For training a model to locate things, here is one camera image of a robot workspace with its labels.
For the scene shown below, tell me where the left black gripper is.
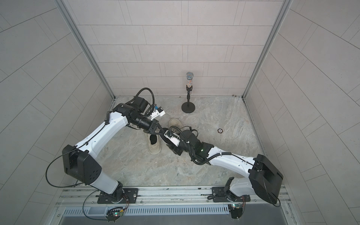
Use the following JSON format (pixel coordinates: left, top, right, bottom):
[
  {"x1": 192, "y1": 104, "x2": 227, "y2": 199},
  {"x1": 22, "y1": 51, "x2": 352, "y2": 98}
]
[{"x1": 131, "y1": 114, "x2": 167, "y2": 133}]

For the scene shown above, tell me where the black insole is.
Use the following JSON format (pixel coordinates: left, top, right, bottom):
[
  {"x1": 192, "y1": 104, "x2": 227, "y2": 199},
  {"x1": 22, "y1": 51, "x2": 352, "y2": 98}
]
[{"x1": 159, "y1": 128, "x2": 176, "y2": 150}]

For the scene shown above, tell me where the cream canvas sneaker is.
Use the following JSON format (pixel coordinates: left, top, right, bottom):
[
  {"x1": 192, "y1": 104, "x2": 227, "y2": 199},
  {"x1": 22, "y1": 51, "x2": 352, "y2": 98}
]
[
  {"x1": 145, "y1": 133, "x2": 161, "y2": 155},
  {"x1": 169, "y1": 118, "x2": 182, "y2": 129}
]

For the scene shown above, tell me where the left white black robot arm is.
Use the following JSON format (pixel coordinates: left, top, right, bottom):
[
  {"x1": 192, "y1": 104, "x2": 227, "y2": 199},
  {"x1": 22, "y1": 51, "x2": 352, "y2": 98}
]
[{"x1": 62, "y1": 97, "x2": 165, "y2": 203}]

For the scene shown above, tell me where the black microphone stand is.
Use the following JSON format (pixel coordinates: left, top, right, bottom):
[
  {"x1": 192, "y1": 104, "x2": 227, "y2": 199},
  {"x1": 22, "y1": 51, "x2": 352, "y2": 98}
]
[{"x1": 181, "y1": 72, "x2": 196, "y2": 113}]

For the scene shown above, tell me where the white perforated vent strip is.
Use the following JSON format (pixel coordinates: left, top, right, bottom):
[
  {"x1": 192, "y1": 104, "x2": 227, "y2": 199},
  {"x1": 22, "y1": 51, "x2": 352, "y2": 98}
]
[{"x1": 63, "y1": 204, "x2": 230, "y2": 217}]

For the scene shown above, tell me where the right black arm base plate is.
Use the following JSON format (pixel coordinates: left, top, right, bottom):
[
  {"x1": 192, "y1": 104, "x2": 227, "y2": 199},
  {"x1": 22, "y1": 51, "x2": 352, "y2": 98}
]
[{"x1": 207, "y1": 187, "x2": 251, "y2": 203}]

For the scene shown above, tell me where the right controller board with cables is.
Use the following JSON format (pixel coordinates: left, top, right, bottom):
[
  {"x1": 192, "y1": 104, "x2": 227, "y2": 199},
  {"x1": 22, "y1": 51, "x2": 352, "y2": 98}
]
[{"x1": 228, "y1": 204, "x2": 244, "y2": 220}]

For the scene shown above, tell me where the controller board with cables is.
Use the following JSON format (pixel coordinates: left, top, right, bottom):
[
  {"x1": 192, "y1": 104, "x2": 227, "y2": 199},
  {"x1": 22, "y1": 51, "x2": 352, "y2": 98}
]
[
  {"x1": 106, "y1": 207, "x2": 124, "y2": 223},
  {"x1": 228, "y1": 204, "x2": 244, "y2": 220}
]

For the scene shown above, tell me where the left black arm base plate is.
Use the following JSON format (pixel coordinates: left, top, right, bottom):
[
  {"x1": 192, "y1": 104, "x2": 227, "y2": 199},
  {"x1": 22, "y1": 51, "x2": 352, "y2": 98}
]
[{"x1": 97, "y1": 188, "x2": 139, "y2": 204}]

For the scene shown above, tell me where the left controller board with cables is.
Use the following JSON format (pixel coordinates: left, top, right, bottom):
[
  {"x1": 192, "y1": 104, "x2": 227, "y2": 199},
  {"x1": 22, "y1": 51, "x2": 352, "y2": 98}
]
[{"x1": 106, "y1": 207, "x2": 124, "y2": 223}]

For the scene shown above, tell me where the aluminium mounting rail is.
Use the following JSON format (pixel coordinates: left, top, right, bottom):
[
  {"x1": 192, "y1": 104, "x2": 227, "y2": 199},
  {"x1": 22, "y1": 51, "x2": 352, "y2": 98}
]
[{"x1": 56, "y1": 184, "x2": 292, "y2": 208}]

